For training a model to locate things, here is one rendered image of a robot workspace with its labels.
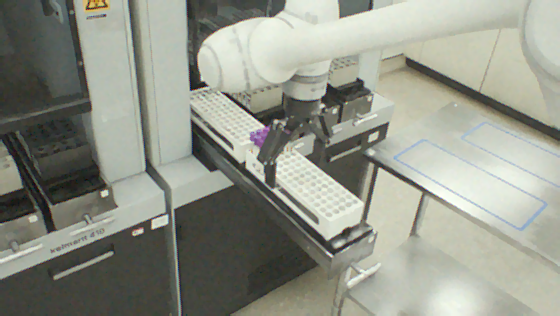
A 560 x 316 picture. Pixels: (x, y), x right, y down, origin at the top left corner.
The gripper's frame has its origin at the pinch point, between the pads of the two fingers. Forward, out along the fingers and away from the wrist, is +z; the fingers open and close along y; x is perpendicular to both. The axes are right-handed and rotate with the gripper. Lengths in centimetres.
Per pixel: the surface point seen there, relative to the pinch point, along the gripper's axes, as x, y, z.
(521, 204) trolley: -35, 40, 4
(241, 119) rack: 24.2, 2.1, -0.3
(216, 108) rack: 32.3, -0.4, -0.1
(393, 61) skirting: 142, 219, 82
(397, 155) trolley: -5.4, 30.5, 3.8
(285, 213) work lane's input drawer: -5.6, -6.3, 5.3
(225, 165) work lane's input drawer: 17.9, -6.7, 7.0
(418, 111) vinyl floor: 89, 185, 87
